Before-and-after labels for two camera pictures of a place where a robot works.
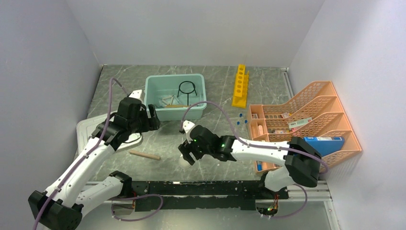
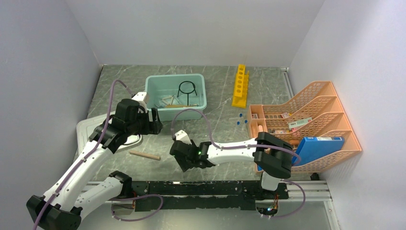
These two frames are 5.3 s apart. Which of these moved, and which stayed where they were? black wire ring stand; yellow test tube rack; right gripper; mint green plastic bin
Moved: right gripper
Stayed: yellow test tube rack; mint green plastic bin; black wire ring stand
